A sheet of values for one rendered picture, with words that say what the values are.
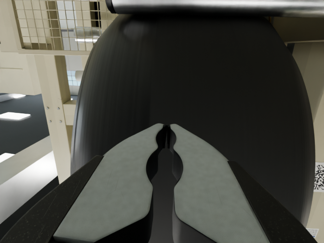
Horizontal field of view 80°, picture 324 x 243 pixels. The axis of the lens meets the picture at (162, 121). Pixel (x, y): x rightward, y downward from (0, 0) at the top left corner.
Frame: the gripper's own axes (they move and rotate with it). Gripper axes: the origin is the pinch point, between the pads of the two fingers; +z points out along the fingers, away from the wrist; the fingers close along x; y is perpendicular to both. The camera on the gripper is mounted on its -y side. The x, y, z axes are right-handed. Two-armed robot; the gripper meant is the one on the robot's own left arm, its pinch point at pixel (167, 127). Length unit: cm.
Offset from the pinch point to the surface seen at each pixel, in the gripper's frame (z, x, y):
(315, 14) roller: 19.7, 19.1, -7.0
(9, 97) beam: 1047, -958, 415
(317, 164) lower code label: 22.7, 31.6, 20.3
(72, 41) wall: 1242, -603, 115
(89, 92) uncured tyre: 10.9, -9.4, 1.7
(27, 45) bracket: 67, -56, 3
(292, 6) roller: 18.8, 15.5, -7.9
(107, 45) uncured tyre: 15.3, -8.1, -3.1
